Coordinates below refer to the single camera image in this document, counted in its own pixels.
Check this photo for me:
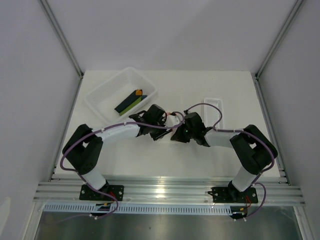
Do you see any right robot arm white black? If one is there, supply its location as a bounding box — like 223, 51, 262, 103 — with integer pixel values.
171, 112, 278, 203

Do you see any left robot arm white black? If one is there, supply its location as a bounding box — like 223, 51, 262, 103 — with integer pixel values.
62, 104, 179, 200

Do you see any dark navy rolled napkin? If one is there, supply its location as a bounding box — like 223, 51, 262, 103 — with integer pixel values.
114, 89, 143, 114

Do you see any green rolled napkin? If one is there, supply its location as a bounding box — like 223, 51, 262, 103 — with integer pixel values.
119, 95, 147, 116

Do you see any small white utensil tray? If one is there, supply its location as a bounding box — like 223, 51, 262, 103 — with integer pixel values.
203, 97, 224, 127

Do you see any large white plastic basket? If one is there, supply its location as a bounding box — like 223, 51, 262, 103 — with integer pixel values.
83, 67, 158, 125

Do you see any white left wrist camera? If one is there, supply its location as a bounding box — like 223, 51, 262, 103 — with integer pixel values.
165, 114, 181, 127

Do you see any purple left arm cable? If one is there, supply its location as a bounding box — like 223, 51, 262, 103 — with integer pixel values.
59, 112, 186, 221

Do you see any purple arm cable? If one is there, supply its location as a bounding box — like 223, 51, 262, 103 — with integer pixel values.
59, 112, 186, 221
183, 102, 276, 218

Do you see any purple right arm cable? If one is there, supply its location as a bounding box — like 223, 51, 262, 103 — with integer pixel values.
183, 102, 276, 218

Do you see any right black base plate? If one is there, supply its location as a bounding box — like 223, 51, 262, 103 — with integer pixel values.
207, 186, 258, 204

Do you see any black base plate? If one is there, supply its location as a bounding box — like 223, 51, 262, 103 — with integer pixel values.
79, 184, 125, 202
207, 186, 258, 204

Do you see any right side aluminium rail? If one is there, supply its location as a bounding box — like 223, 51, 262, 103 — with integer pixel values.
251, 73, 291, 186

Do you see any right aluminium frame post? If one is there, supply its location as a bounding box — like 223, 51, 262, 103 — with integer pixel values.
255, 0, 307, 80

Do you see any aluminium frame post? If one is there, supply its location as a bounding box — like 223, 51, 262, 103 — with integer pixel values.
255, 0, 307, 80
37, 0, 84, 78

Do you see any aluminium mounting rail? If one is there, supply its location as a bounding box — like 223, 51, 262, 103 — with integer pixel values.
33, 174, 306, 207

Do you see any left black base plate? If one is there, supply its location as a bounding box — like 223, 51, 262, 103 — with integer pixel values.
79, 184, 125, 202

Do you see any white slotted cable duct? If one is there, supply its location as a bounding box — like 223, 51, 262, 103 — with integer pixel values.
43, 202, 232, 216

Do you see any left aluminium frame post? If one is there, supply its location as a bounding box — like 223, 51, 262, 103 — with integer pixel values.
37, 0, 84, 78

